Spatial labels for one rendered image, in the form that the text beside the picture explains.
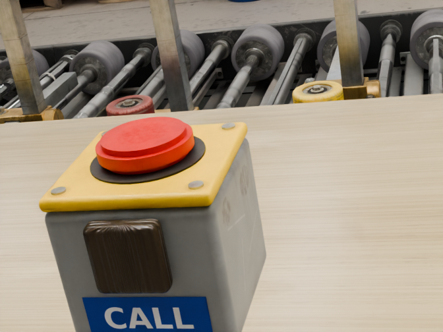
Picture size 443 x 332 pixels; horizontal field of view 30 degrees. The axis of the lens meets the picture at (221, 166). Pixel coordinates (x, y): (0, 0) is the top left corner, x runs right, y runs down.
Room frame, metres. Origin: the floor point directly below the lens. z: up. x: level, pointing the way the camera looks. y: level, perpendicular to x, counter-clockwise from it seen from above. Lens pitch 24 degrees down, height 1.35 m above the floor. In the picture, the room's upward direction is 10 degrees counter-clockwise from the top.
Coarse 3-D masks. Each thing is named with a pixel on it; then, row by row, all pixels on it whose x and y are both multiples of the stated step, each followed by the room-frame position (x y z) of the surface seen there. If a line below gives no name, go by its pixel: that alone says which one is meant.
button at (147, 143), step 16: (112, 128) 0.32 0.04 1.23; (128, 128) 0.32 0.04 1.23; (144, 128) 0.32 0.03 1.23; (160, 128) 0.31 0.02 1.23; (176, 128) 0.31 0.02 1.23; (96, 144) 0.32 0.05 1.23; (112, 144) 0.31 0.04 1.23; (128, 144) 0.30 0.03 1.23; (144, 144) 0.30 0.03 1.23; (160, 144) 0.30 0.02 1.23; (176, 144) 0.30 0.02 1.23; (192, 144) 0.31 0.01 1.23; (112, 160) 0.30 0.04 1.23; (128, 160) 0.29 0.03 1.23; (144, 160) 0.29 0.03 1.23; (160, 160) 0.29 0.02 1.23; (176, 160) 0.30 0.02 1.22
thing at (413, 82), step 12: (408, 60) 1.78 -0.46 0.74; (216, 72) 1.96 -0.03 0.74; (276, 72) 1.86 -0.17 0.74; (324, 72) 1.80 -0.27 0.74; (408, 72) 1.70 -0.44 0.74; (420, 72) 1.69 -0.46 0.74; (204, 84) 1.86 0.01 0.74; (408, 84) 1.63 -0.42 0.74; (420, 84) 1.61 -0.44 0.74; (84, 96) 1.94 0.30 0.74; (156, 96) 1.84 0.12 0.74; (264, 96) 1.71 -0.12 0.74; (72, 108) 1.86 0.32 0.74; (156, 108) 1.80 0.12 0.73
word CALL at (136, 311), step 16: (96, 304) 0.29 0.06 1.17; (112, 304) 0.28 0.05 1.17; (128, 304) 0.28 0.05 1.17; (144, 304) 0.28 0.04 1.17; (160, 304) 0.28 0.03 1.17; (176, 304) 0.28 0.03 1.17; (192, 304) 0.27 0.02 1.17; (96, 320) 0.29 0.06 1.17; (112, 320) 0.28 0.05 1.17; (128, 320) 0.28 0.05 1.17; (144, 320) 0.28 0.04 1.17; (160, 320) 0.28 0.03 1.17; (176, 320) 0.28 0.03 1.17; (192, 320) 0.27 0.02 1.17; (208, 320) 0.27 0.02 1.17
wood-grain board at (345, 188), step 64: (0, 128) 1.33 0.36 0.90; (64, 128) 1.27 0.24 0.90; (256, 128) 1.13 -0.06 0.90; (320, 128) 1.09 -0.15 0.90; (384, 128) 1.05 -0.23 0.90; (0, 192) 1.06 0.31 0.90; (256, 192) 0.92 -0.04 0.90; (320, 192) 0.89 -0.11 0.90; (384, 192) 0.86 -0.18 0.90; (0, 256) 0.87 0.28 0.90; (320, 256) 0.74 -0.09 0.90; (384, 256) 0.72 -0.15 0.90; (0, 320) 0.73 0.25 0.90; (64, 320) 0.71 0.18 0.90; (256, 320) 0.65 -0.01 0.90; (320, 320) 0.63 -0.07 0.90; (384, 320) 0.62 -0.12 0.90
